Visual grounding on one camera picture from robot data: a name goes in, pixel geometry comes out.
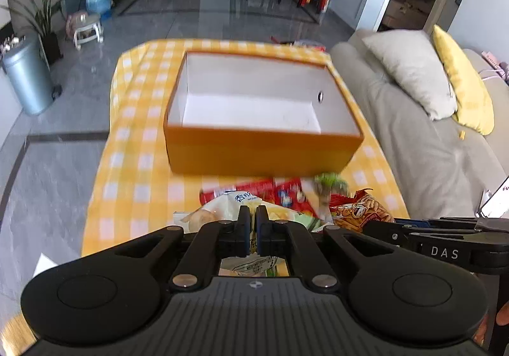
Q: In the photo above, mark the yellow cushion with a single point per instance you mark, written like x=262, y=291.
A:
x=474, y=104

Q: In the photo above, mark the potted green plant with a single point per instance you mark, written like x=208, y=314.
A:
x=38, y=16

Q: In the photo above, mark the grey sofa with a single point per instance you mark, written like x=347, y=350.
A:
x=439, y=172

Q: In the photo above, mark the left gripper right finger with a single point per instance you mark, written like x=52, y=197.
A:
x=292, y=242

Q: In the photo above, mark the cream yellow snack bag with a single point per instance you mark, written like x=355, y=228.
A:
x=227, y=207

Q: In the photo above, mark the red cartoon snack bag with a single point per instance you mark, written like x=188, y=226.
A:
x=289, y=194

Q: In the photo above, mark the green raisin packet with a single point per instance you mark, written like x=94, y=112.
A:
x=325, y=185

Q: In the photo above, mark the right human hand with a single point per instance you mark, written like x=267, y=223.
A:
x=492, y=334

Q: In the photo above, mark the orange cardboard box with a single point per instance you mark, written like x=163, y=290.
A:
x=255, y=116

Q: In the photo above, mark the red snack bar wrapper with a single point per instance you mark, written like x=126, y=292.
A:
x=264, y=189

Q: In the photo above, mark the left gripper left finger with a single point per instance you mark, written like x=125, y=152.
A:
x=201, y=253

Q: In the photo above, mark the orange chips bag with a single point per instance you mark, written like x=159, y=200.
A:
x=353, y=213

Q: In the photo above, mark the grey trash bin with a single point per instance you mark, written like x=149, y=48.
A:
x=25, y=63

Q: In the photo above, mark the white cushion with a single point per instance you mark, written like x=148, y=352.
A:
x=411, y=60

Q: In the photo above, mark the small white stool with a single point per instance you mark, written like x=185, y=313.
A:
x=87, y=28

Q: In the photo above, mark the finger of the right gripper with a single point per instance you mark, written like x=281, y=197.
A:
x=397, y=234
x=485, y=224

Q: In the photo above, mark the yellow checkered tablecloth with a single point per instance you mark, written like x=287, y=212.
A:
x=135, y=191

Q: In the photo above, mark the snack basket on floor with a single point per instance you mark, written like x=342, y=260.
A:
x=300, y=43

